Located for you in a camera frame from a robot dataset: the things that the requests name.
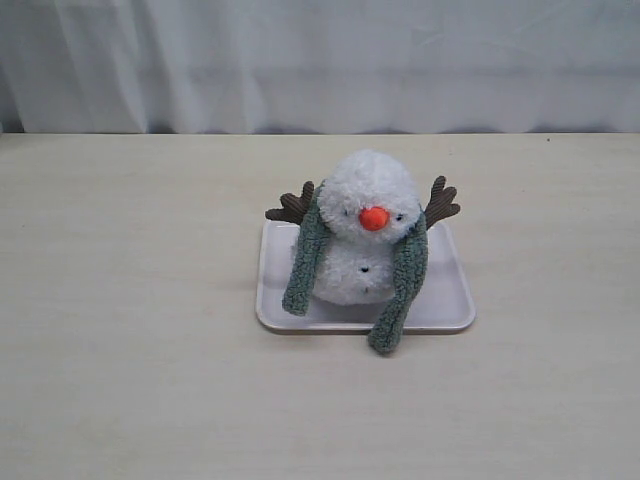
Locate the white plush snowman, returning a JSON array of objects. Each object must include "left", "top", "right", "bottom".
[{"left": 265, "top": 150, "right": 461, "bottom": 315}]

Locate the green knitted scarf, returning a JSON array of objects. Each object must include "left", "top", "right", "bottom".
[{"left": 266, "top": 183, "right": 428, "bottom": 355}]

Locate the white square tray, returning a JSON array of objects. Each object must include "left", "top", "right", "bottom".
[{"left": 256, "top": 220, "right": 476, "bottom": 335}]

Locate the white backdrop curtain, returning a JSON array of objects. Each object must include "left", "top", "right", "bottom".
[{"left": 1, "top": 1, "right": 639, "bottom": 134}]

